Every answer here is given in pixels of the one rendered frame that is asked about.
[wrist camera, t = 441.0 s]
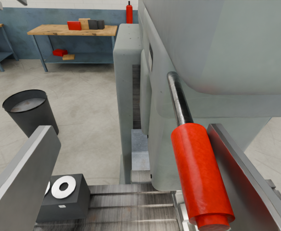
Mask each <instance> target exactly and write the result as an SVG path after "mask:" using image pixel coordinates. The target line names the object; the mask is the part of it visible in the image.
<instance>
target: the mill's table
mask: <svg viewBox="0 0 281 231"><path fill-rule="evenodd" d="M266 182H267V183H268V184H269V186H270V187H271V188H272V189H273V191H274V192H275V193H276V195H277V196H278V197H279V199H280V200H281V193H280V192H279V190H276V189H275V188H276V186H275V185H274V183H273V182H272V180H271V179H268V180H266ZM88 187H89V190H90V200H89V207H88V214H87V218H83V219H74V220H60V221H51V222H41V223H35V225H34V228H33V231H180V229H179V224H178V221H177V216H176V212H175V208H174V203H173V199H172V195H171V191H159V190H156V189H155V188H154V187H153V185H152V183H145V184H117V185H90V186H88Z"/></svg>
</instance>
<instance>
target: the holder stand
mask: <svg viewBox="0 0 281 231"><path fill-rule="evenodd" d="M89 200H90V190H89V187H88V185H87V183H86V180H85V178H84V175H83V174H69V175H56V176H51V178H50V181H49V184H48V187H47V190H46V192H45V196H44V199H43V202H42V205H41V207H40V210H39V213H38V216H37V219H36V223H41V222H51V221H60V220H74V219H83V218H87V214H88V207H89Z"/></svg>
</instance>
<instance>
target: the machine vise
mask: <svg viewBox="0 0 281 231"><path fill-rule="evenodd" d="M171 195H172V199H173V203H174V208H175V212H176V216H177V221H178V224H179V229H180V231H199V230H198V228H197V226H196V225H193V224H191V223H190V222H184V223H182V220H181V216H180V212H179V205H180V204H184V198H183V194H182V190H179V191H171Z"/></svg>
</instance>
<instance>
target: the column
mask: <svg viewBox="0 0 281 231"><path fill-rule="evenodd" d="M142 50H143V47H142V41H141V34H140V28H139V24H123V23H122V24H120V25H119V29H118V34H117V38H116V42H115V46H114V50H113V61H114V71H115V81H116V91H117V102H118V116H119V126H120V137H121V147H122V158H123V168H124V182H125V184H130V171H131V170H132V143H131V129H141V114H140V82H141V52H142Z"/></svg>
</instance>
